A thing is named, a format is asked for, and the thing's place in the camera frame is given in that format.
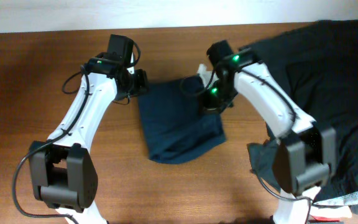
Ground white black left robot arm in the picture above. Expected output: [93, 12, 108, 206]
[25, 52, 148, 223]

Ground dark blue shorts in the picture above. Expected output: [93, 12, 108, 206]
[138, 80, 226, 164]

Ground white red garment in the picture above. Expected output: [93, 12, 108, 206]
[310, 191, 358, 219]

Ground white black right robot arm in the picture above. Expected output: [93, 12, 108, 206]
[202, 50, 337, 223]

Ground dark grey t-shirt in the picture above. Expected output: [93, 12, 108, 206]
[249, 20, 358, 202]

